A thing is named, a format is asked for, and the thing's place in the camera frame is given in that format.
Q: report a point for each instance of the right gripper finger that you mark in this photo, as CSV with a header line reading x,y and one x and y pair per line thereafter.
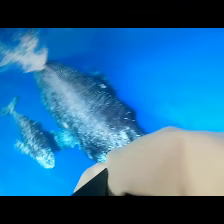
x,y
98,186

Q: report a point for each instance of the pink T-shirt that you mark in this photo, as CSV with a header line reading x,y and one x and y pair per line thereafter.
x,y
173,163

